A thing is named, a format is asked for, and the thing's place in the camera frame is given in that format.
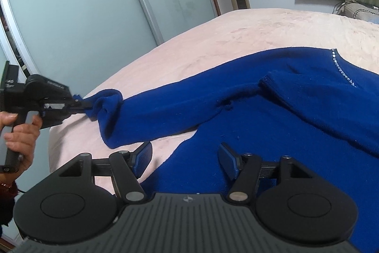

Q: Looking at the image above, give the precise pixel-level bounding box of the blue knit sweater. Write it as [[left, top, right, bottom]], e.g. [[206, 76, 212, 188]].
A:
[[86, 47, 378, 252]]

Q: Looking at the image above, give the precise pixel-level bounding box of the person's left hand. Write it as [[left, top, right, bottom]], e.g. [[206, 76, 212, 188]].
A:
[[1, 114, 42, 186]]

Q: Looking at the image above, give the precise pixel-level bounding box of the frosted sliding wardrobe door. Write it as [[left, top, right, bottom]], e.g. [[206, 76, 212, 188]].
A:
[[1, 0, 218, 88]]

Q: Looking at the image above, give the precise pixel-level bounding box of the pink bed blanket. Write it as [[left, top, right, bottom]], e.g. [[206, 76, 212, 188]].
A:
[[49, 9, 378, 180]]

